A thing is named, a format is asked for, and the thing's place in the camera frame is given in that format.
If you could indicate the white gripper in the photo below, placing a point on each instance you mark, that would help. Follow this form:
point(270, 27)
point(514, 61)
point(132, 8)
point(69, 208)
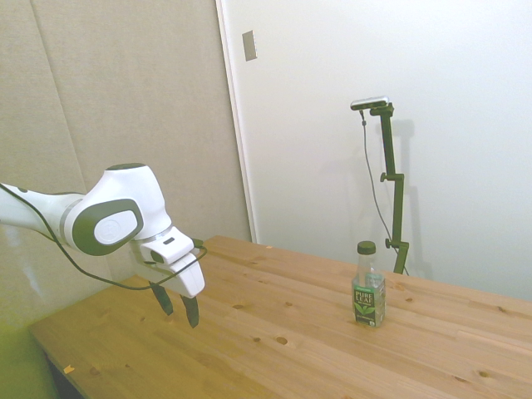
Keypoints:
point(189, 282)

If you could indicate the black camera stand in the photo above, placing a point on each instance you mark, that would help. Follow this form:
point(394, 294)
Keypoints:
point(395, 191)

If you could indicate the clear Pure Leaf bottle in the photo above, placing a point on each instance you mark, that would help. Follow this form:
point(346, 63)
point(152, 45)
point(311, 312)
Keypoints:
point(368, 291)

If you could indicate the grey wall switch plate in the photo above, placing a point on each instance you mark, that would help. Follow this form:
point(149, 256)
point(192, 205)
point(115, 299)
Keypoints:
point(249, 45)

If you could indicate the silver exterior camera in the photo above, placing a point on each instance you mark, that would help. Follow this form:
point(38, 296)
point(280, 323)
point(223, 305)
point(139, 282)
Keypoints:
point(370, 102)

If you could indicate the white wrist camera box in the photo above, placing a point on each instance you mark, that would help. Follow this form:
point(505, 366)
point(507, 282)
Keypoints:
point(166, 248)

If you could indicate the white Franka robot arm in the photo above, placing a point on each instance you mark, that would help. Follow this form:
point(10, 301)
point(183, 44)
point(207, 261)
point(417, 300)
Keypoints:
point(112, 208)

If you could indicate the white door frame strip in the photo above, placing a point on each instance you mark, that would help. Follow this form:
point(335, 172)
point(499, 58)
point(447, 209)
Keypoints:
point(234, 120)

